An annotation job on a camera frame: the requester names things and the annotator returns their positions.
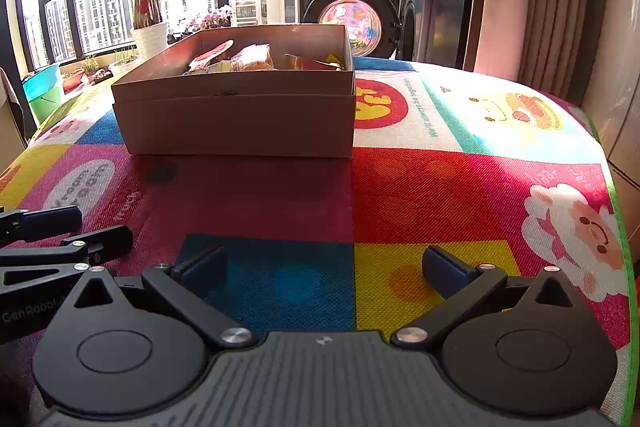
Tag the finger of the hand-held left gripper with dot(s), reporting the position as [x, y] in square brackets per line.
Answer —
[100, 244]
[50, 222]

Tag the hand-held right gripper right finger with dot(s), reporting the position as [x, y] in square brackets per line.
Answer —
[440, 267]

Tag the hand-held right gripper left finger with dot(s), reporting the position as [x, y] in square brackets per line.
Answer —
[205, 264]

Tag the brown cardboard box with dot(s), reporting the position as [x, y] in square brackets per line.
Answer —
[240, 122]

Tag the clear bread packet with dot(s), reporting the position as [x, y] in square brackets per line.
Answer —
[255, 57]

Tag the colourful cartoon play mat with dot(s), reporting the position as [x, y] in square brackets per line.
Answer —
[450, 187]

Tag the green plastic bucket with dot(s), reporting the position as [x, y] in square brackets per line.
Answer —
[47, 104]

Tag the teal plastic basin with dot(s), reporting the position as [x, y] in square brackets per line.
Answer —
[42, 82]

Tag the red plastic basin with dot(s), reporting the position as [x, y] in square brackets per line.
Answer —
[72, 80]

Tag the small green potted plant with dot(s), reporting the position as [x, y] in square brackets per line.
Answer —
[90, 67]

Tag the beige round planter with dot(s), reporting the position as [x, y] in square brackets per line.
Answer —
[122, 67]

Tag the red and white snack packet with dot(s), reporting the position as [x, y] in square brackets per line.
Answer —
[212, 52]

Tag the red brown foil packet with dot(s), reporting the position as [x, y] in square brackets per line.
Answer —
[310, 63]

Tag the yellow snack packet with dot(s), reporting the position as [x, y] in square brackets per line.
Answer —
[334, 57]

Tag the pink flowering potted plant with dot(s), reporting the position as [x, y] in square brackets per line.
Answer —
[215, 18]

